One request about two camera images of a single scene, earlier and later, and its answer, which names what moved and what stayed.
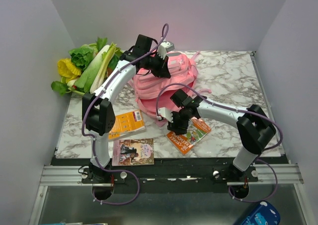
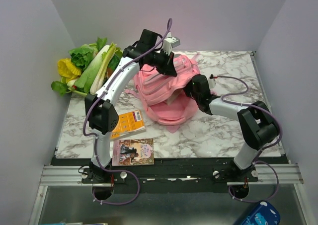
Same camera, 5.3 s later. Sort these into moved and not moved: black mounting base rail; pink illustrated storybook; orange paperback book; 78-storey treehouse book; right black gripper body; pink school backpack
Moved: 78-storey treehouse book; right black gripper body
Not moved: pink illustrated storybook; pink school backpack; orange paperback book; black mounting base rail
